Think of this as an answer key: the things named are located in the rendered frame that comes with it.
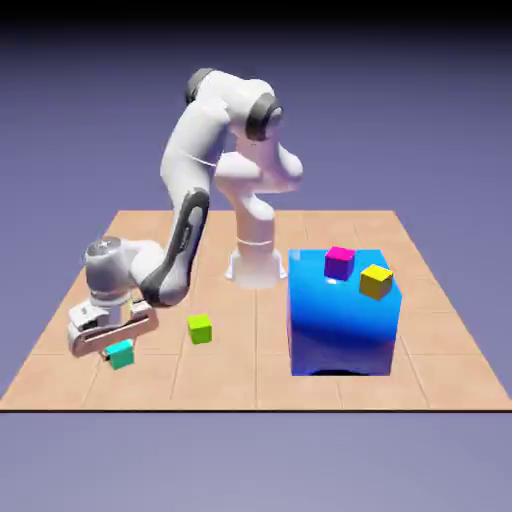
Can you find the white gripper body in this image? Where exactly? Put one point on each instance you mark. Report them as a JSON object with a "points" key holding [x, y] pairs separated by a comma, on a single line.
{"points": [[116, 331]]}

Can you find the small teal cube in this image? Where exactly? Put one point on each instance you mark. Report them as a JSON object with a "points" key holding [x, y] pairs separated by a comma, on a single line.
{"points": [[121, 354]]}

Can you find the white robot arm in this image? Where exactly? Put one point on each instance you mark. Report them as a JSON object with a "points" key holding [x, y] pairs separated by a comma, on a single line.
{"points": [[188, 160]]}

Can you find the small green cube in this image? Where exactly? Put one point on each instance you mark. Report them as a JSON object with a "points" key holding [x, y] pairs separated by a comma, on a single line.
{"points": [[199, 328]]}

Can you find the small magenta cube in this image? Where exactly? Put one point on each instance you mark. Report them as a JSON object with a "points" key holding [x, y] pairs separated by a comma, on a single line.
{"points": [[339, 264]]}

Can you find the small yellow cube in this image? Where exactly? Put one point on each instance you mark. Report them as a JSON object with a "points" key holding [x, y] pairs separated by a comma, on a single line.
{"points": [[375, 282]]}

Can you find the large blue box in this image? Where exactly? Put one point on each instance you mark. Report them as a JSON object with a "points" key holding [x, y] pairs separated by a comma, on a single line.
{"points": [[340, 316]]}

